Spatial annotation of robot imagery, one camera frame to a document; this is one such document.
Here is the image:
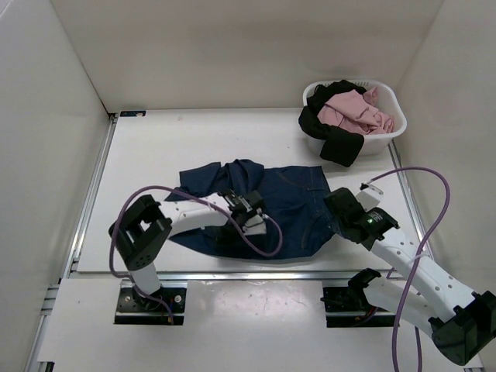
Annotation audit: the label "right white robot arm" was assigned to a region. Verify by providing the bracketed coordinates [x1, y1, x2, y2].
[324, 188, 495, 366]

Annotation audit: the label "black garment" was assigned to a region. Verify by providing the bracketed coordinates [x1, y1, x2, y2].
[298, 80, 367, 167]

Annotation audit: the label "pink garment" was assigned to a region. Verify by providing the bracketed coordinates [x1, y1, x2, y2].
[317, 87, 394, 136]

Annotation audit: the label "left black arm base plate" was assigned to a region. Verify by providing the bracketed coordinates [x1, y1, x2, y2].
[114, 287, 187, 326]

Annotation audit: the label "dark blue denim trousers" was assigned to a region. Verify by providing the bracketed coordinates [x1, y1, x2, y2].
[171, 160, 339, 260]

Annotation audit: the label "white plastic laundry basket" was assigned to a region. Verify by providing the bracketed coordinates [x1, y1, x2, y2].
[302, 78, 408, 156]

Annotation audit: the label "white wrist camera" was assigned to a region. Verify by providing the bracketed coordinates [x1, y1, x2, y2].
[356, 183, 384, 212]
[242, 215, 267, 236]

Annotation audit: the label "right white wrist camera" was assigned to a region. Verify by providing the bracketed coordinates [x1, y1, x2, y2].
[356, 183, 384, 212]

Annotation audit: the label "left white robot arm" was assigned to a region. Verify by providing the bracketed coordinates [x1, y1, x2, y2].
[108, 190, 267, 313]

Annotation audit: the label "blue label sticker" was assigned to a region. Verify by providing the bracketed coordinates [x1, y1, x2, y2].
[119, 110, 146, 117]

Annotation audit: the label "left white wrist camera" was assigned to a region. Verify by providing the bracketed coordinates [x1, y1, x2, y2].
[242, 215, 267, 236]

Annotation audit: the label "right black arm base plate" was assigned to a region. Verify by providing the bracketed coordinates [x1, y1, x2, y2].
[320, 287, 394, 329]

